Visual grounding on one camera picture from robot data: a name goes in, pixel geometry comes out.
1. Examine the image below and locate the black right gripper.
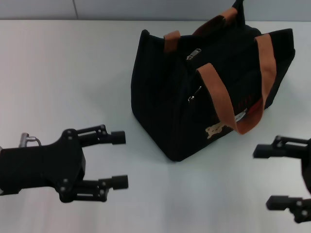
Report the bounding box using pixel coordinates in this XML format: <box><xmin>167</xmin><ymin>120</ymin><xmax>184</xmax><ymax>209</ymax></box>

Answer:
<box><xmin>252</xmin><ymin>135</ymin><xmax>311</xmax><ymax>224</ymax></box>

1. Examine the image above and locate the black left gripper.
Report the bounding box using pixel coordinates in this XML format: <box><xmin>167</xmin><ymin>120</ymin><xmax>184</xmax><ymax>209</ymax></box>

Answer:
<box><xmin>0</xmin><ymin>129</ymin><xmax>87</xmax><ymax>203</ymax></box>

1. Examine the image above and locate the black bag with orange handles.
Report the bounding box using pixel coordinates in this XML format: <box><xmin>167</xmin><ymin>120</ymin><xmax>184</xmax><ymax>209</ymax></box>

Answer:
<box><xmin>131</xmin><ymin>0</ymin><xmax>296</xmax><ymax>163</ymax></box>

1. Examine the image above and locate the silver pocket zipper pull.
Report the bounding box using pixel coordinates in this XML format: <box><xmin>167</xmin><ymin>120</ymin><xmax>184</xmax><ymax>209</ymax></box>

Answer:
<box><xmin>188</xmin><ymin>85</ymin><xmax>203</xmax><ymax>103</ymax></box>

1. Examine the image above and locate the silver bag opening zipper pull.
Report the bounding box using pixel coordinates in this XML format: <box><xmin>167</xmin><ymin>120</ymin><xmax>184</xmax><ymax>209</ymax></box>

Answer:
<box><xmin>186</xmin><ymin>48</ymin><xmax>202</xmax><ymax>61</ymax></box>

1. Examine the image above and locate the left wrist silver connector cable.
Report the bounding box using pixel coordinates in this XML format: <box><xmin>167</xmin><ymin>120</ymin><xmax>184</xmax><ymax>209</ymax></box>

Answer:
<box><xmin>19</xmin><ymin>132</ymin><xmax>42</xmax><ymax>148</ymax></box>

